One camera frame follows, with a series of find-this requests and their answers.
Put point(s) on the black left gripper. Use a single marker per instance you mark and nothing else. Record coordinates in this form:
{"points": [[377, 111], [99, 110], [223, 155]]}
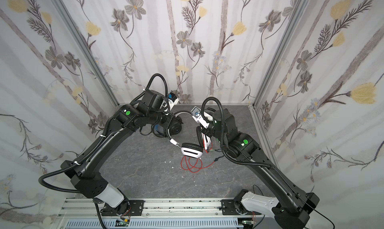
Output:
{"points": [[160, 130]]}

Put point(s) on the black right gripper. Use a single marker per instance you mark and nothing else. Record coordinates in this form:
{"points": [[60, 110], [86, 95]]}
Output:
{"points": [[205, 133]]}

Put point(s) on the white over-ear headphones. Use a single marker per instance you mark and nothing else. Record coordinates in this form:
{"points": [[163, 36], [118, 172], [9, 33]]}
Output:
{"points": [[190, 141]]}

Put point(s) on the black over-ear headphones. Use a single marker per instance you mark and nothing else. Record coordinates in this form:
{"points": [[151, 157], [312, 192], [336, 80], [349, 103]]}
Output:
{"points": [[173, 127]]}

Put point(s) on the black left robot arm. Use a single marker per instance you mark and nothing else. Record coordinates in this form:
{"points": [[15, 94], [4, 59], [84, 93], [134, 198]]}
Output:
{"points": [[84, 171]]}

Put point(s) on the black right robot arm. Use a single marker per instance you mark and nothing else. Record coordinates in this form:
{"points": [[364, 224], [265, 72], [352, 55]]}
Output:
{"points": [[290, 206]]}

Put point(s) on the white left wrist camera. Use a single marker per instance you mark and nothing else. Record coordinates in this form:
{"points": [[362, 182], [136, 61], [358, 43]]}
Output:
{"points": [[172, 99]]}

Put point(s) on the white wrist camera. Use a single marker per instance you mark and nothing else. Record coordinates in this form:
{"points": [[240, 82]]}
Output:
{"points": [[172, 99], [196, 112]]}

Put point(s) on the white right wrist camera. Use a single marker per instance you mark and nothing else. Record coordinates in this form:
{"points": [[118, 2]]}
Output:
{"points": [[196, 112]]}

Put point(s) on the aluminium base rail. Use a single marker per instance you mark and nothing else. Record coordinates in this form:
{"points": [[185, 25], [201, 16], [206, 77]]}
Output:
{"points": [[205, 213]]}

